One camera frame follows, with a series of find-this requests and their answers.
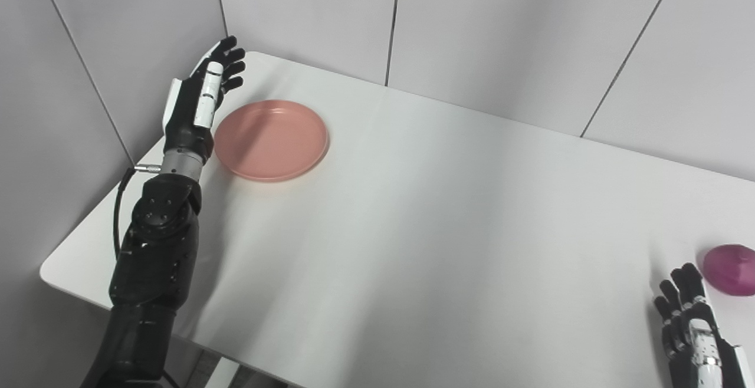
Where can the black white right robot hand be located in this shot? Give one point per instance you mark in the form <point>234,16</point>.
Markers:
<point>702,352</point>

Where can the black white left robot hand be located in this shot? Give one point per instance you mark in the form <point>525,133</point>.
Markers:
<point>189,117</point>

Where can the pink round plate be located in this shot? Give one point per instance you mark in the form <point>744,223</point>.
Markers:
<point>271,140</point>

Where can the purple red onion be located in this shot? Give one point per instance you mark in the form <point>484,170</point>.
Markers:
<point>731,270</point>

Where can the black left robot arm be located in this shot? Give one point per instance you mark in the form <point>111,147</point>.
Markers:
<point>153,258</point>

